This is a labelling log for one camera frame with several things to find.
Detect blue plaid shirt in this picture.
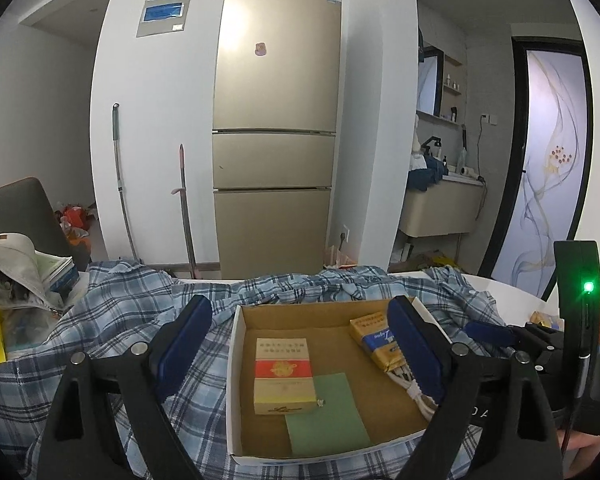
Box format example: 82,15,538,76
0,259,511,480

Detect dark blue cloth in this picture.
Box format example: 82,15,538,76
407,156,450,192

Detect beige vanity cabinet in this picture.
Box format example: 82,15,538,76
399,175,486,237

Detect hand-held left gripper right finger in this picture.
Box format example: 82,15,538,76
386,296,563,480

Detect grey mop handle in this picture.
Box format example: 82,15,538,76
111,102,143,263

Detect gold refrigerator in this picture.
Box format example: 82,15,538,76
211,0,343,281

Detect wall shelf niche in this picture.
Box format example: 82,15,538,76
442,52,466,123

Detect white hanging cloth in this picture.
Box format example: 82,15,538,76
412,115,426,157

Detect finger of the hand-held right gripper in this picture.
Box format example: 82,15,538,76
464,321,541,357

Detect green card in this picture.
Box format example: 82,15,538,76
285,372,372,458

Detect red plastic bag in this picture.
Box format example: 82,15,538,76
55,202,98,246

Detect wall mirror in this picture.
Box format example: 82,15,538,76
416,46,445,116

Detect grey cap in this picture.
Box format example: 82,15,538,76
0,232,66,311

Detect grey electrical panel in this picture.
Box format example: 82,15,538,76
136,0,198,38

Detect white charging cable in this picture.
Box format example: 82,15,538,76
387,365,438,418

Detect grey chair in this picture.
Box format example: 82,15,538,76
0,176,91,271

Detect gold blue pack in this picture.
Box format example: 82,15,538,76
349,311,406,372

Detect person's right hand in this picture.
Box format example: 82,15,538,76
560,430,600,480

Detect shallow cardboard box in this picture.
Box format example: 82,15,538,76
226,296,448,465

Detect black framed glass door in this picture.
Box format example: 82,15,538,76
480,36,593,301

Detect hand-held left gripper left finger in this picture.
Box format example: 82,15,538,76
36,295,214,480

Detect small gold box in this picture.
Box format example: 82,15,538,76
529,311,563,330

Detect red gold cigarette pack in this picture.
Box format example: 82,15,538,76
253,337,318,416

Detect pink tipped broom handle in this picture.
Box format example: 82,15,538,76
170,143,201,280

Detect stack of booklets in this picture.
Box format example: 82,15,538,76
35,252,79,293

